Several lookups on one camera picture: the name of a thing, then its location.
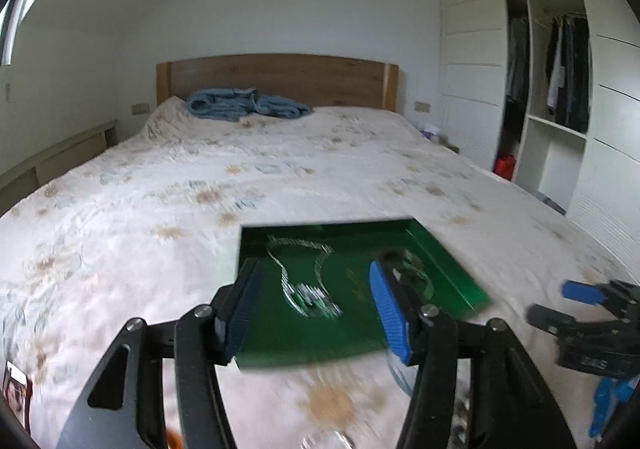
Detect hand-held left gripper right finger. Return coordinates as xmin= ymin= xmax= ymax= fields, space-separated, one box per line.
xmin=369 ymin=259 xmax=578 ymax=449

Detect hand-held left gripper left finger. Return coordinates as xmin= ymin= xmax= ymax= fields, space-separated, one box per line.
xmin=55 ymin=259 xmax=264 ymax=449

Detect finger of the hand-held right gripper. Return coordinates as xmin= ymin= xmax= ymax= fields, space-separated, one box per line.
xmin=526 ymin=303 xmax=626 ymax=341
xmin=561 ymin=279 xmax=640 ymax=322

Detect silver bangle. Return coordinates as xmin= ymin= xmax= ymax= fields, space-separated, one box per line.
xmin=382 ymin=249 xmax=437 ymax=301

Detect silver watch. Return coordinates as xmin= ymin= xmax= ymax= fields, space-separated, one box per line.
xmin=292 ymin=281 xmax=346 ymax=321

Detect green tray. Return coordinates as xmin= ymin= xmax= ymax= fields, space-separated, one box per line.
xmin=234 ymin=215 xmax=492 ymax=374

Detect bed with floral sheet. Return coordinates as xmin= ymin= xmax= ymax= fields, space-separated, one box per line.
xmin=0 ymin=96 xmax=640 ymax=449

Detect blue blanket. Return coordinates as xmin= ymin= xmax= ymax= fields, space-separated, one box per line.
xmin=186 ymin=87 xmax=315 ymax=122

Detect dark hanging clothes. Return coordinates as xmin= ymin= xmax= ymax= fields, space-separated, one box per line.
xmin=506 ymin=16 xmax=530 ymax=104
xmin=545 ymin=14 xmax=591 ymax=132

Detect low beige cabinet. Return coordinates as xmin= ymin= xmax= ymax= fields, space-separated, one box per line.
xmin=0 ymin=120 xmax=118 ymax=202

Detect printed card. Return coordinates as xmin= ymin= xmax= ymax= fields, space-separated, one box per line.
xmin=2 ymin=361 xmax=34 ymax=432

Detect wooden headboard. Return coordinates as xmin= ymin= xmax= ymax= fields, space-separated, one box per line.
xmin=156 ymin=54 xmax=399 ymax=114

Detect white wardrobe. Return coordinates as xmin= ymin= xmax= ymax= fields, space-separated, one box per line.
xmin=437 ymin=0 xmax=640 ymax=280

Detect window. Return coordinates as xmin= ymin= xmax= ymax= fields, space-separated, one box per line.
xmin=0 ymin=0 xmax=46 ymax=67

